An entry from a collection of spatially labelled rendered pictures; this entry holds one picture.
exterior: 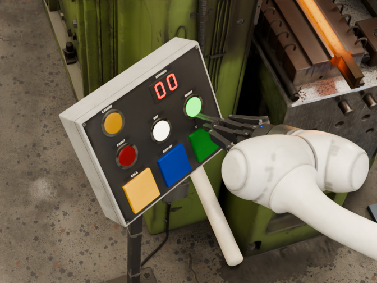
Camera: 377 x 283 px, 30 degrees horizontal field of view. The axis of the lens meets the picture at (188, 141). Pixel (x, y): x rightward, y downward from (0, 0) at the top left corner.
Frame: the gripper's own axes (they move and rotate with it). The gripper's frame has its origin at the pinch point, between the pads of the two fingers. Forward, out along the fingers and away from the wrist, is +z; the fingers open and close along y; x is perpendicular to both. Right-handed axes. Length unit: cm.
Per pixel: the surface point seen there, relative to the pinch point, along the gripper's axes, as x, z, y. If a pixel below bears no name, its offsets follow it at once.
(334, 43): -6.3, 2.7, 47.9
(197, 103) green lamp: 3.8, 3.3, 1.1
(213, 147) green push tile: -8.6, 2.9, 1.2
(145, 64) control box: 16.6, 8.2, -5.1
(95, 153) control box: 8.5, 3.7, -26.3
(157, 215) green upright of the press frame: -67, 69, 14
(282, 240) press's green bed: -91, 43, 44
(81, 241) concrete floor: -72, 91, -7
